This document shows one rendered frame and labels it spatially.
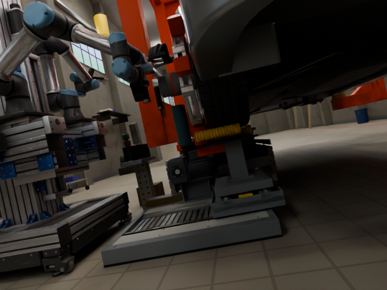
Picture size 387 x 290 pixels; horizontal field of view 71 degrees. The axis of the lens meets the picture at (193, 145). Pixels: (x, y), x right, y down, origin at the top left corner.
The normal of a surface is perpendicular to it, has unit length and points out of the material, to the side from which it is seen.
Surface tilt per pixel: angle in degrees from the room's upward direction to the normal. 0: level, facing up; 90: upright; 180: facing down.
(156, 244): 90
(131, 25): 90
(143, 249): 90
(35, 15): 87
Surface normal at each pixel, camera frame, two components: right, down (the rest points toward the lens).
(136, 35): -0.10, 0.03
